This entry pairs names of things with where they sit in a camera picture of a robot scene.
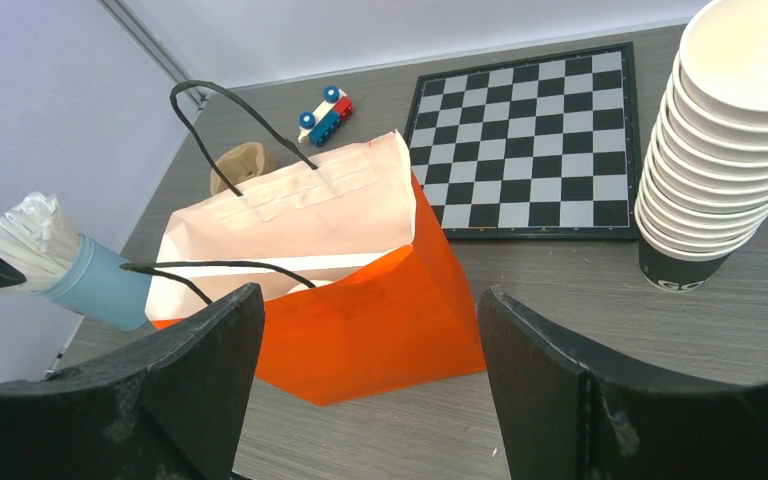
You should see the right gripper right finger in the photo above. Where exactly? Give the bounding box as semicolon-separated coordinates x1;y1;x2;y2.
478;287;768;479

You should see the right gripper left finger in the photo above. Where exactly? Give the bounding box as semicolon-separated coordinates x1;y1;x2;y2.
0;283;265;479

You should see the orange paper bag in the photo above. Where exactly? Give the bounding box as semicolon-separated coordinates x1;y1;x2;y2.
129;130;485;406

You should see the stack of white paper cups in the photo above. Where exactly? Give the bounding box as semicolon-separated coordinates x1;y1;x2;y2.
634;1;768;293

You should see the blue straw holder cup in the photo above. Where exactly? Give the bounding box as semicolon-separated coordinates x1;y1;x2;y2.
38;235;151;331

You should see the brown pulp cup carrier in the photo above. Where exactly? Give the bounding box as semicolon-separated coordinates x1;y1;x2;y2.
215;142;277;185

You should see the black white checkerboard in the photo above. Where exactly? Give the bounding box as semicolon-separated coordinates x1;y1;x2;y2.
404;42;642;240

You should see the blue white toy figure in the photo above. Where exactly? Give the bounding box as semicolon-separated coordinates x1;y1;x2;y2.
297;85;354;147

